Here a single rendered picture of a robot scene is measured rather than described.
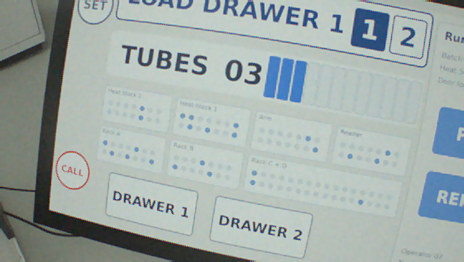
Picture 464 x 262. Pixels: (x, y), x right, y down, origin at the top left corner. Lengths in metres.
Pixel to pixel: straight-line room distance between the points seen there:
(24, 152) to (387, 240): 1.73
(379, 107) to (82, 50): 0.29
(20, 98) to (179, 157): 1.88
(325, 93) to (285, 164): 0.07
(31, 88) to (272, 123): 1.97
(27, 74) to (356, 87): 2.12
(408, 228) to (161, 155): 0.24
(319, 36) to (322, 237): 0.19
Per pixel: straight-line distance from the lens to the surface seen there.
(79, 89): 0.47
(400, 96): 0.42
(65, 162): 0.48
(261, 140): 0.42
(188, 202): 0.44
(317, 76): 0.41
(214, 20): 0.43
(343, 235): 0.44
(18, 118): 2.17
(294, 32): 0.42
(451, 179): 0.44
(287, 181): 0.42
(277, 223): 0.43
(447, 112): 0.43
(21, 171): 1.94
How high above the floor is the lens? 1.37
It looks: 45 degrees down
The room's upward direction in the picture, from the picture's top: 2 degrees clockwise
